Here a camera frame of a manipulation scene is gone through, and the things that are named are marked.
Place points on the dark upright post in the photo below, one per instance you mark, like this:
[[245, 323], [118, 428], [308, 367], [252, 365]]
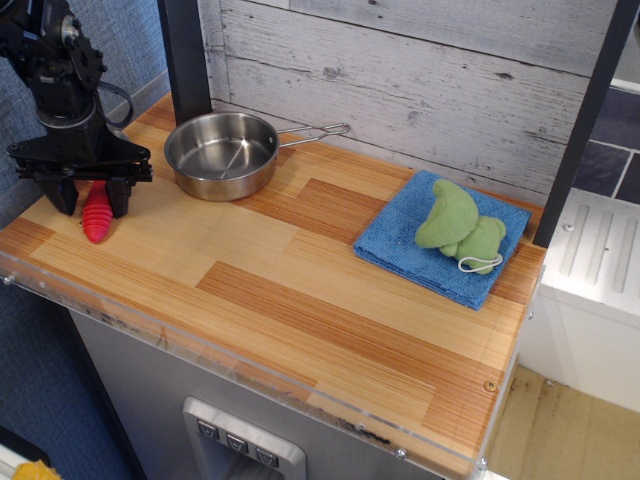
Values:
[[185, 58], [605, 66]]

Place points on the stainless steel saucepan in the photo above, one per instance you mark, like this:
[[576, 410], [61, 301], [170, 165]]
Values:
[[228, 156]]

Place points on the silver dispenser button panel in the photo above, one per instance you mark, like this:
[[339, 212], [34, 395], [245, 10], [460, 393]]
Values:
[[228, 447]]

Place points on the white grooved drainboard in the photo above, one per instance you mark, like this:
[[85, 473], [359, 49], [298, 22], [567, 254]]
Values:
[[594, 254]]

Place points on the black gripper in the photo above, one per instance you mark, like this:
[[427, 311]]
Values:
[[87, 152]]

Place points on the green plush toy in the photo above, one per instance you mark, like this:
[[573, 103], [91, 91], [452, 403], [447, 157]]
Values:
[[457, 230]]

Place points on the dark left upright post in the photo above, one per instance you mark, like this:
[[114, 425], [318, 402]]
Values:
[[185, 58]]

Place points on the red handled metal spoon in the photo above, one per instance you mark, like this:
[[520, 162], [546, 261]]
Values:
[[97, 212]]

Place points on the blue folded cloth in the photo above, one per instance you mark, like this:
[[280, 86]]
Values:
[[389, 242]]

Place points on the yellow object at corner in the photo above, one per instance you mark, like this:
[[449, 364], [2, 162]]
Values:
[[35, 471]]

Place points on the dark right upright post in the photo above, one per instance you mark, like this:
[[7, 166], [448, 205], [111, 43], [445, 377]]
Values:
[[605, 66]]

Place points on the clear acrylic table edge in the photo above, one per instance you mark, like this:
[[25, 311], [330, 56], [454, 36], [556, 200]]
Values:
[[334, 356]]

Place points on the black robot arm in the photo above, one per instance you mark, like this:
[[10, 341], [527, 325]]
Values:
[[44, 43]]

